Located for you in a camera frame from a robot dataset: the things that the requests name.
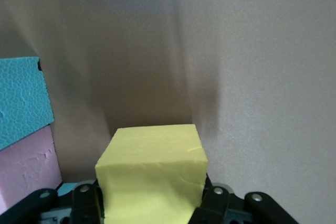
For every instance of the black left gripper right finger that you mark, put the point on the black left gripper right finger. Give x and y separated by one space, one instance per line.
216 203

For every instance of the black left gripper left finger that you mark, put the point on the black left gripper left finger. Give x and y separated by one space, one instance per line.
85 205

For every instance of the pink foam block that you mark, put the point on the pink foam block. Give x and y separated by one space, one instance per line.
26 166

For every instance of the yellow foam block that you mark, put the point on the yellow foam block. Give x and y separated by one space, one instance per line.
149 169

